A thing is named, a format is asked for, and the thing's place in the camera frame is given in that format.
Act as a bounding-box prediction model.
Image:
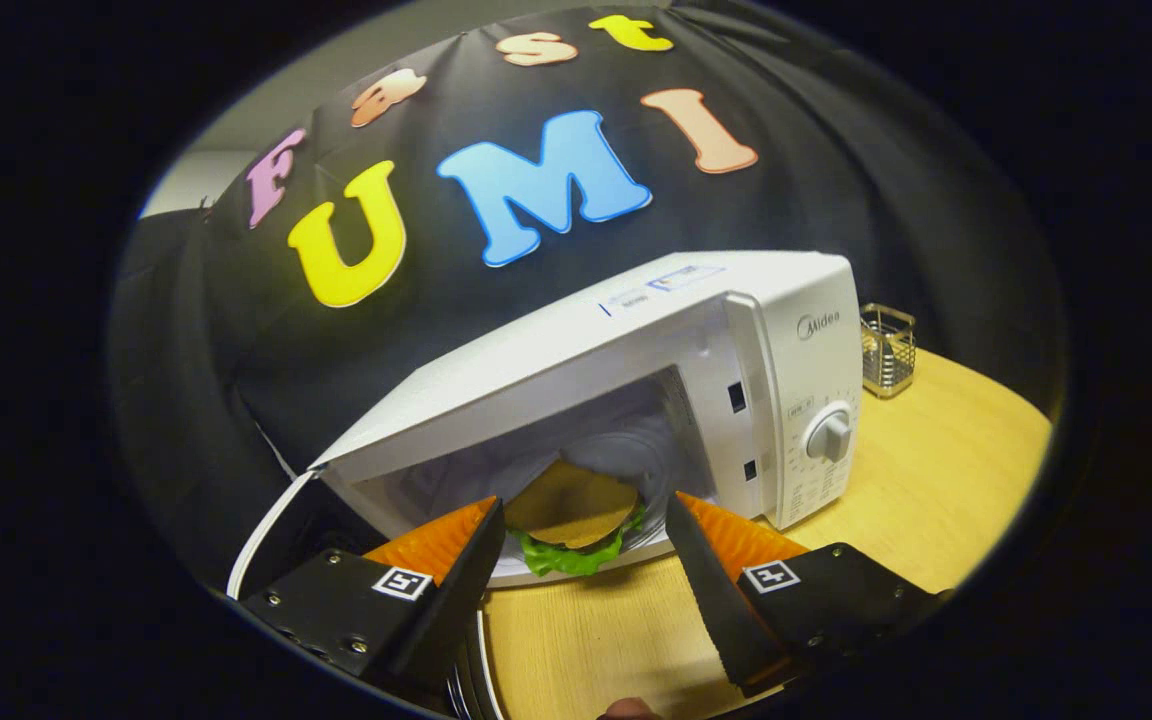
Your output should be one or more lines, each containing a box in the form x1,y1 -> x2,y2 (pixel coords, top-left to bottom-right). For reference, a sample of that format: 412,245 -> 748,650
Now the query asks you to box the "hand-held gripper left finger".
236,497 -> 507,701

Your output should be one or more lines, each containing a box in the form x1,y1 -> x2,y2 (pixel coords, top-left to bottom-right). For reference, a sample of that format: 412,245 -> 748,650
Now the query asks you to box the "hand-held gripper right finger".
664,492 -> 947,699

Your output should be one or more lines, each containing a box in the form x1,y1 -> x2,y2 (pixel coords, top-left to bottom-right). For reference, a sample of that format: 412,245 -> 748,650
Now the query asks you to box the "toy burger with green lettuce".
503,458 -> 647,578

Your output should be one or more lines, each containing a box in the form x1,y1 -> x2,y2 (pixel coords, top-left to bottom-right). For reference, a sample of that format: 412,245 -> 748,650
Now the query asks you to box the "white microwave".
226,250 -> 865,601

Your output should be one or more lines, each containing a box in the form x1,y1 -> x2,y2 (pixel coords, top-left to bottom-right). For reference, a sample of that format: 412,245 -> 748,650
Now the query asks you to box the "white plate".
444,608 -> 507,720

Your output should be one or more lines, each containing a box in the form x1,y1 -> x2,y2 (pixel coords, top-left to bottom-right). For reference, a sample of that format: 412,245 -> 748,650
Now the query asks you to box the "wire mesh holder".
858,303 -> 917,399

